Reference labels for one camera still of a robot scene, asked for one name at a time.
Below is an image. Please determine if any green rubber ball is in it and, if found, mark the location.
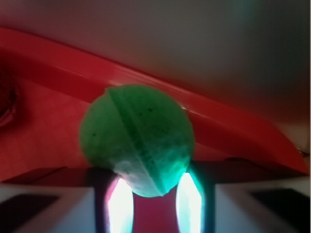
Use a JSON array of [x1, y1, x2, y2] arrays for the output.
[[79, 85, 195, 198]]

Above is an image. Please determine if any red plastic tray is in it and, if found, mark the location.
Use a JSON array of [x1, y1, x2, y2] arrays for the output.
[[0, 28, 308, 233]]

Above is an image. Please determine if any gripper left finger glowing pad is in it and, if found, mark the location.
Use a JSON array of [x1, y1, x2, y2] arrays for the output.
[[0, 166, 134, 233]]

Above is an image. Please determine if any crumpled dark red paper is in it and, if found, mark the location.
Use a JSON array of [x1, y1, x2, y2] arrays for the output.
[[0, 69, 19, 127]]

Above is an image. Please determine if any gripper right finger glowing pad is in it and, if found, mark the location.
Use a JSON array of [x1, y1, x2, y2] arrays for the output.
[[175, 159, 311, 233]]

